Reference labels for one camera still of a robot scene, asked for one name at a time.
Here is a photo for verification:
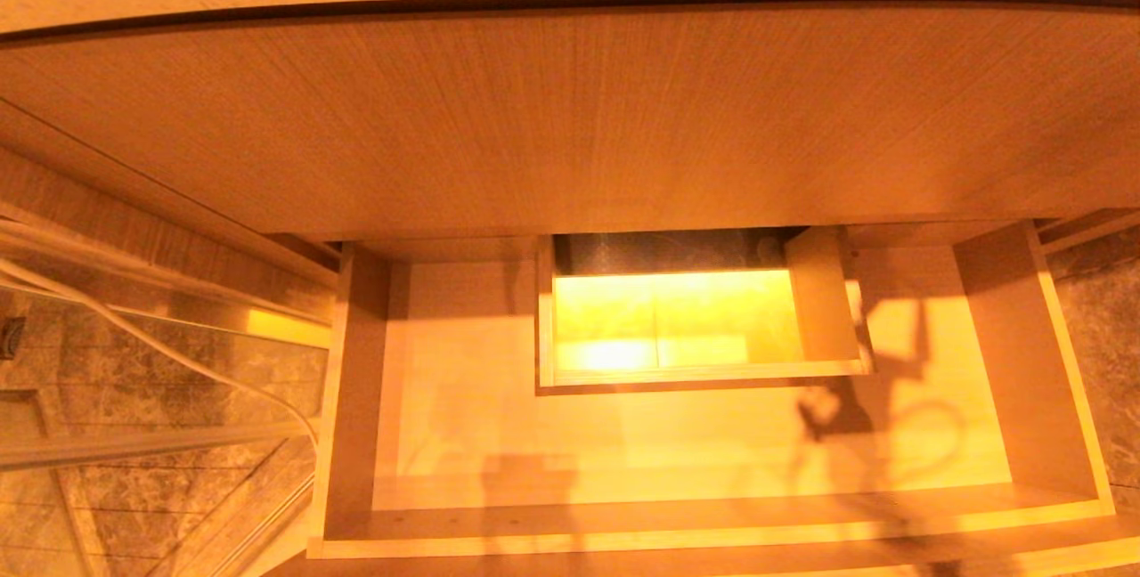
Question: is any wooden vanity drawer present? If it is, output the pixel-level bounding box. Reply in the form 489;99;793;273
263;219;1140;577

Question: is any wooden upper vanity front panel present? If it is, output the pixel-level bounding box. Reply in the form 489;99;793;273
0;3;1140;244

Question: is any wooden vanity side panel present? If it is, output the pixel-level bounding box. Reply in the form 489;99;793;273
0;99;344;324

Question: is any thin white cable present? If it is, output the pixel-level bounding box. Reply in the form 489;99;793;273
0;252;320;444

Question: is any glass shower screen pale frame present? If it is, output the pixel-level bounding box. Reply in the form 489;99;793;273
0;216;332;577

